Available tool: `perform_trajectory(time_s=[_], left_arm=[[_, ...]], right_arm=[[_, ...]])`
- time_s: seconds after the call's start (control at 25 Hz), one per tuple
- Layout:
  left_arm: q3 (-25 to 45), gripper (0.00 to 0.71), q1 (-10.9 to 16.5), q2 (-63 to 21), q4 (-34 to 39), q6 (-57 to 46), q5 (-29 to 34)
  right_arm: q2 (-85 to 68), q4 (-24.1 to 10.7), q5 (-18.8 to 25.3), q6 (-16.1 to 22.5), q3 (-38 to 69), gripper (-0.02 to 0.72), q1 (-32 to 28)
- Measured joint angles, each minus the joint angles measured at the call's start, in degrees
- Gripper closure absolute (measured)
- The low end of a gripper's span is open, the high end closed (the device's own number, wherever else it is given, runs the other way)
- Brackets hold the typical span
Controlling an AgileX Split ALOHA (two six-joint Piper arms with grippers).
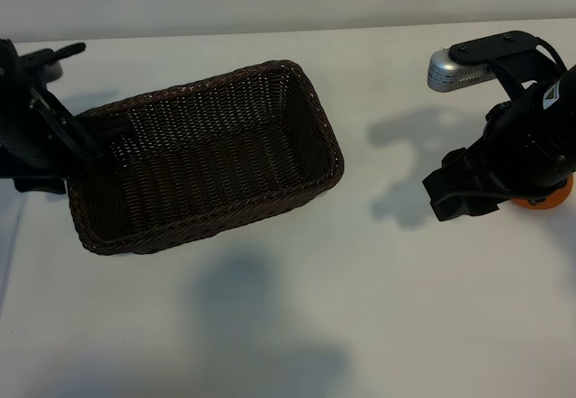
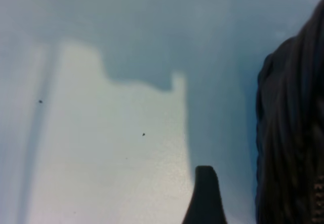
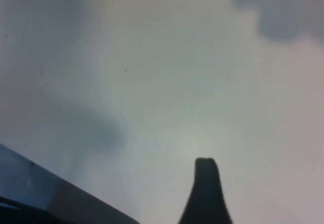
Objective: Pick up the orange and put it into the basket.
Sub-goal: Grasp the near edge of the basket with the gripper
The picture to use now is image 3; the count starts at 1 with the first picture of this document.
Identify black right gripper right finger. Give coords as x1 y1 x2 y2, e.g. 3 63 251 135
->
177 157 234 224

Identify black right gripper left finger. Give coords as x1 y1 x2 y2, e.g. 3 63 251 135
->
0 142 140 224

